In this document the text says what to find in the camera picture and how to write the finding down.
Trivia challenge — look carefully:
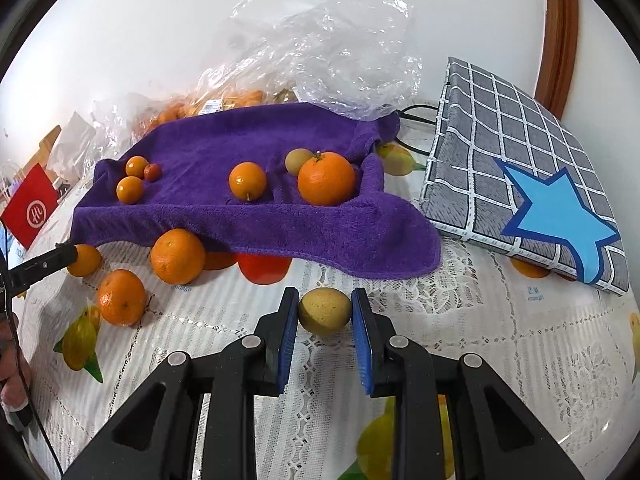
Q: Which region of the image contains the small orange kumquat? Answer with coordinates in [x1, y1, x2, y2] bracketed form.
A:
[67, 244, 103, 278]
[125, 155, 149, 180]

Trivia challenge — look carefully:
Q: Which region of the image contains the orange mandarin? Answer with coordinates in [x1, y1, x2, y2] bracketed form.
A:
[96, 269, 146, 326]
[116, 176, 143, 205]

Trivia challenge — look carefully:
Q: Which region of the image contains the large orange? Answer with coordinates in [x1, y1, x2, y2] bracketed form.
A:
[150, 229, 206, 285]
[297, 152, 357, 206]

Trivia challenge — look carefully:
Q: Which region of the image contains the small red apple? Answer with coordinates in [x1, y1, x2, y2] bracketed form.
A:
[143, 162, 163, 182]

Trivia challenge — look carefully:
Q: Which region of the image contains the yellow-green round fruit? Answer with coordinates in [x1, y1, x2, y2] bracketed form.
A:
[284, 148, 314, 177]
[298, 287, 352, 337]

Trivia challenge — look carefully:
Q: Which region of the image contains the medium orange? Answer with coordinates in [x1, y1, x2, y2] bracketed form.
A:
[228, 162, 267, 202]

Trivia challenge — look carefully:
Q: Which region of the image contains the person's left hand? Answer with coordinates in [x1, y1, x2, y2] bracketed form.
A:
[0, 320, 28, 411]

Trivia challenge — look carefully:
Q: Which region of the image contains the red paper bag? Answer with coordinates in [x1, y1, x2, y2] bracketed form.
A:
[1, 164, 58, 249]

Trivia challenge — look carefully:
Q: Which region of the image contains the wooden chair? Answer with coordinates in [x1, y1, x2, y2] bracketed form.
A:
[22, 125, 62, 179]

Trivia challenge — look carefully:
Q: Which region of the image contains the white plastic bag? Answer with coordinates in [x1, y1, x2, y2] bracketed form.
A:
[47, 113, 96, 184]

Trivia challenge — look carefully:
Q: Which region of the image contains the clear bag with fruit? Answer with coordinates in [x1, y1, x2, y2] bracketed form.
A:
[82, 93, 165, 174]

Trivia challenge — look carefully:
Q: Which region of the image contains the bag of small oranges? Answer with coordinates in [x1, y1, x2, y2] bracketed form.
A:
[132, 90, 267, 138]

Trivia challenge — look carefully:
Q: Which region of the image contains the grey checked star bag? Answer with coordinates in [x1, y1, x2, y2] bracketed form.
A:
[420, 58, 630, 295]

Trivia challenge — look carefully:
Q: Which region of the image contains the purple towel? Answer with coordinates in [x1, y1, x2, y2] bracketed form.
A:
[70, 103, 440, 280]

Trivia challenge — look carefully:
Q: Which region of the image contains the bag of walnuts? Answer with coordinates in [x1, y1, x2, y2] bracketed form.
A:
[273, 88, 298, 104]

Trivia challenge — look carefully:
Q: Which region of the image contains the clear crumpled plastic bag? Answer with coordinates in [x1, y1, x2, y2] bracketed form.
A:
[192, 0, 423, 120]

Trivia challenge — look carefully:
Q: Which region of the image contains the brown wooden door frame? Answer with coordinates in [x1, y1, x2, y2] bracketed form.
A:
[535, 0, 579, 118]

